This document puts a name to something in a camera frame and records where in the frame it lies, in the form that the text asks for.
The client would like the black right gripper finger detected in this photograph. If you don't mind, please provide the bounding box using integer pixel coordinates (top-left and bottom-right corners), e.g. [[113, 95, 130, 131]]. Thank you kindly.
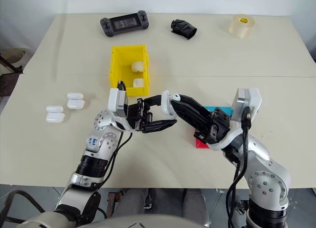
[[179, 94, 213, 120], [170, 99, 212, 138]]

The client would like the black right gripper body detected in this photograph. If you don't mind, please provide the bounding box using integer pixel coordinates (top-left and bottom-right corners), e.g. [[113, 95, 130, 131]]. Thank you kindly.
[[194, 107, 232, 145]]

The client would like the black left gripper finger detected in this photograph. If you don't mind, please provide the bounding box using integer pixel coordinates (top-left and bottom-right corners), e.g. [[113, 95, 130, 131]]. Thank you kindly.
[[141, 118, 178, 134], [142, 94, 163, 108]]

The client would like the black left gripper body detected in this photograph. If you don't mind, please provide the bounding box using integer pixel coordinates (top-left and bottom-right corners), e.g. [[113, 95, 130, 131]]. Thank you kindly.
[[127, 98, 154, 133]]

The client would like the yellow plastic bin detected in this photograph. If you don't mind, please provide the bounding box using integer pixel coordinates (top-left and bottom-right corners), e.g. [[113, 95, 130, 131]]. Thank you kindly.
[[109, 44, 151, 97]]

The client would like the blue plastic tray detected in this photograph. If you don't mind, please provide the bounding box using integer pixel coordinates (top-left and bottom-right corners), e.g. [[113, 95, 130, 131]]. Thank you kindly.
[[202, 105, 234, 120]]

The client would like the red plastic tray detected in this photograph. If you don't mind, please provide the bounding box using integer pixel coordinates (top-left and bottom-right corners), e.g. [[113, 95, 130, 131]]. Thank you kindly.
[[194, 138, 210, 149]]

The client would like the black crumpled sleeve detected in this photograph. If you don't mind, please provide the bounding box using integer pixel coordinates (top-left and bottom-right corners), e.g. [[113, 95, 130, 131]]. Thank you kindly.
[[170, 18, 198, 40]]

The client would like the black handheld game console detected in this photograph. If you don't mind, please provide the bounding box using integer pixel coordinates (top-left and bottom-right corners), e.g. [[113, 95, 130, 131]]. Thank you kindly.
[[99, 10, 150, 38]]

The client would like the clear tape roll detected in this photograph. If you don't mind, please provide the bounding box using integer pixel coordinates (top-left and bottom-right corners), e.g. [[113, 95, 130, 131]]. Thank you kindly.
[[228, 13, 256, 38]]

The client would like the rusty metal bar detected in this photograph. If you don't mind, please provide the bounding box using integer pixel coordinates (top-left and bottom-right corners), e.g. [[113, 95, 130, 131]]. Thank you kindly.
[[107, 190, 124, 218]]

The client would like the dark grey mesh object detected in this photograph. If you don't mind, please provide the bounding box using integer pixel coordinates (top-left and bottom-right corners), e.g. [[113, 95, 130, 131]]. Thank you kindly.
[[0, 74, 23, 97]]

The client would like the beige chair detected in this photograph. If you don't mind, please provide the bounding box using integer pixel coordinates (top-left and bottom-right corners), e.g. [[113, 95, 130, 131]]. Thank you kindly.
[[0, 47, 27, 75]]

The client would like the black curved tube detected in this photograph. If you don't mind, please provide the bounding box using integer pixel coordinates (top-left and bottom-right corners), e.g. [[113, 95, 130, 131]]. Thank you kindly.
[[0, 190, 46, 225]]

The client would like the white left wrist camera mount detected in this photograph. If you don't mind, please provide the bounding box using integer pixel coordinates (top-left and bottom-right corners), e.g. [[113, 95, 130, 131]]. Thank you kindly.
[[108, 87, 138, 132]]

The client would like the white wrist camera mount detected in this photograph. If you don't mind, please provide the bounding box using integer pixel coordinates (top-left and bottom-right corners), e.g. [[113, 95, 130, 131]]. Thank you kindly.
[[209, 87, 262, 151], [108, 87, 138, 132]]

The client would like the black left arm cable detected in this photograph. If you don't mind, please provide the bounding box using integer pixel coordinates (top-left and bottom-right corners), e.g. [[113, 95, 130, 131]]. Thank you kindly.
[[98, 80, 133, 189]]

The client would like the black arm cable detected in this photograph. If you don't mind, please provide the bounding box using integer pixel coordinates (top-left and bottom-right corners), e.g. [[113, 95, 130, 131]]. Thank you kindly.
[[227, 106, 253, 228], [98, 80, 133, 189]]

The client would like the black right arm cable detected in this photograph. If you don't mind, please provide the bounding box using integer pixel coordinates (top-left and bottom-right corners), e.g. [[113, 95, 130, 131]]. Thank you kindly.
[[227, 106, 253, 228]]

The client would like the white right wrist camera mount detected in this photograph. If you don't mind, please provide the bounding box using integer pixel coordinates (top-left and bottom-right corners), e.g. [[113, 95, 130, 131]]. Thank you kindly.
[[209, 87, 262, 151]]

